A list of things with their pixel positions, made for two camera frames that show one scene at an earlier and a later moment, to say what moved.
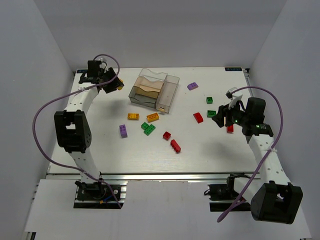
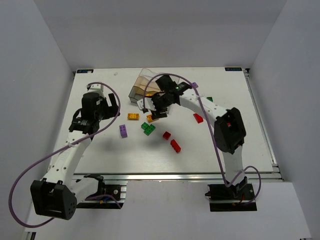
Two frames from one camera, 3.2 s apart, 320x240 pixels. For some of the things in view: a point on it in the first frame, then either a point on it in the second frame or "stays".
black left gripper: x=111 y=81 -> x=110 y=107
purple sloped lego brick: x=192 y=86 stays
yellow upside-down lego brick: x=153 y=117 stays
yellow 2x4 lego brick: x=133 y=116 stays
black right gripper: x=223 y=116 -> x=158 y=107
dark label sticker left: x=82 y=71 stays
